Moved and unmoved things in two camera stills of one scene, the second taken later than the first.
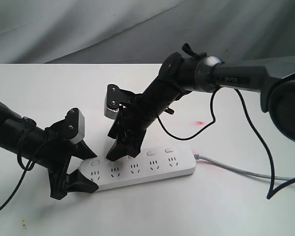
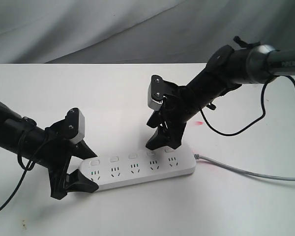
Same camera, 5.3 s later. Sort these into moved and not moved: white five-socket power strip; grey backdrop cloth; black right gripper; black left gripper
Moved: black right gripper
Not moved: white five-socket power strip; black left gripper; grey backdrop cloth
